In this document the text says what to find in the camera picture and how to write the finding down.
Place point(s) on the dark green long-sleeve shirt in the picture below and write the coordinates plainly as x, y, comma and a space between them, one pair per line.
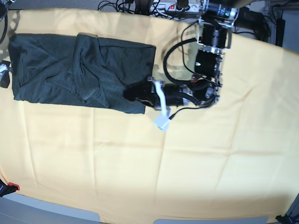
78, 70

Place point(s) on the black power adapter brick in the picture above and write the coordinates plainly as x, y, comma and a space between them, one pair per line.
247, 17

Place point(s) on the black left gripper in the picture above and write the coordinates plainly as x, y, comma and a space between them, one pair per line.
143, 92

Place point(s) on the white power strip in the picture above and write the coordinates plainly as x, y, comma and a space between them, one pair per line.
172, 7

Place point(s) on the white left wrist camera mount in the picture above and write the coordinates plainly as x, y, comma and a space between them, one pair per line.
163, 119

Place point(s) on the black table clamp right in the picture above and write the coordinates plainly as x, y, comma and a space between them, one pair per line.
287, 219

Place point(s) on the yellow table cloth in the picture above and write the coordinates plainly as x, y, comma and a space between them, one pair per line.
237, 159

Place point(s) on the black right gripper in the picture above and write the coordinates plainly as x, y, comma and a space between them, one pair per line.
4, 74

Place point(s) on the black vertical post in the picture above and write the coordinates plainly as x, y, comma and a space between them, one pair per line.
280, 30

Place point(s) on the red and black clamp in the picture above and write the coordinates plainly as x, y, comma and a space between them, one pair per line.
8, 188

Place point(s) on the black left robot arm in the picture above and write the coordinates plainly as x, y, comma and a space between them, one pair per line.
215, 20

